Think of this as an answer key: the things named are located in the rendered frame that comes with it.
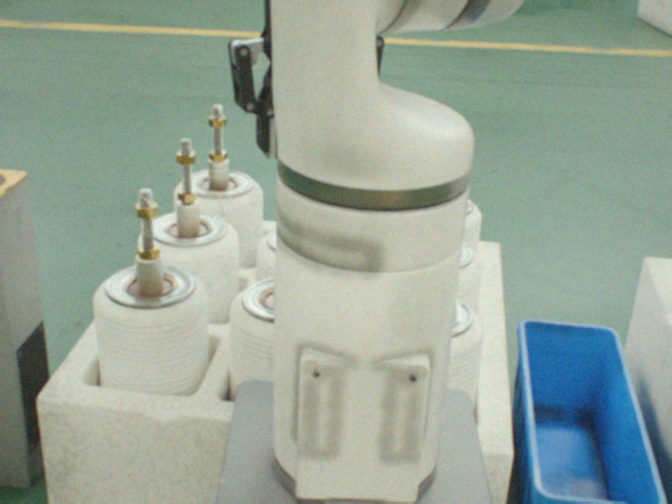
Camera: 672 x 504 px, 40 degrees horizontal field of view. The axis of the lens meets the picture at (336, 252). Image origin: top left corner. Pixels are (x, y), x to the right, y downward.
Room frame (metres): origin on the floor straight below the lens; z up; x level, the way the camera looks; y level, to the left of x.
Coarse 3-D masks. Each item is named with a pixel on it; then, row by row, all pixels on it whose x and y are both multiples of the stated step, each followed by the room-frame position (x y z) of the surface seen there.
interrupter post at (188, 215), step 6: (180, 204) 0.79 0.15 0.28; (186, 204) 0.79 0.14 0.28; (192, 204) 0.80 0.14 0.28; (198, 204) 0.80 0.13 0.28; (180, 210) 0.79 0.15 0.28; (186, 210) 0.79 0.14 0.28; (192, 210) 0.79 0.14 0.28; (198, 210) 0.80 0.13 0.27; (180, 216) 0.79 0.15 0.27; (186, 216) 0.79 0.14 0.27; (192, 216) 0.79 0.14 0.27; (198, 216) 0.80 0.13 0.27; (180, 222) 0.79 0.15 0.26; (186, 222) 0.79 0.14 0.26; (192, 222) 0.79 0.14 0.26; (198, 222) 0.80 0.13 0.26; (180, 228) 0.79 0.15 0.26; (186, 228) 0.79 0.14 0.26; (192, 228) 0.79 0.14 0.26; (198, 228) 0.80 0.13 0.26; (186, 234) 0.79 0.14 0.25; (192, 234) 0.79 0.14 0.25
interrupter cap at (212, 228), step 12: (168, 216) 0.82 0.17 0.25; (204, 216) 0.83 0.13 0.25; (216, 216) 0.83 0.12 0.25; (156, 228) 0.80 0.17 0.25; (168, 228) 0.80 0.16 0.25; (204, 228) 0.81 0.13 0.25; (216, 228) 0.80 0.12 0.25; (156, 240) 0.77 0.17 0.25; (168, 240) 0.77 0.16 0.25; (180, 240) 0.77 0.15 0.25; (192, 240) 0.77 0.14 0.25; (204, 240) 0.77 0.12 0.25; (216, 240) 0.78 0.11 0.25
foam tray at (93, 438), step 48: (240, 288) 0.85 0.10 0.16; (480, 288) 0.84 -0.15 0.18; (48, 384) 0.64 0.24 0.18; (96, 384) 0.68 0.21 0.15; (480, 384) 0.67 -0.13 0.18; (48, 432) 0.61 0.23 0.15; (96, 432) 0.61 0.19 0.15; (144, 432) 0.61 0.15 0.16; (192, 432) 0.60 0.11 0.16; (480, 432) 0.60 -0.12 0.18; (48, 480) 0.62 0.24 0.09; (96, 480) 0.61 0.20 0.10; (144, 480) 0.61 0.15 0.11; (192, 480) 0.60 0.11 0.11
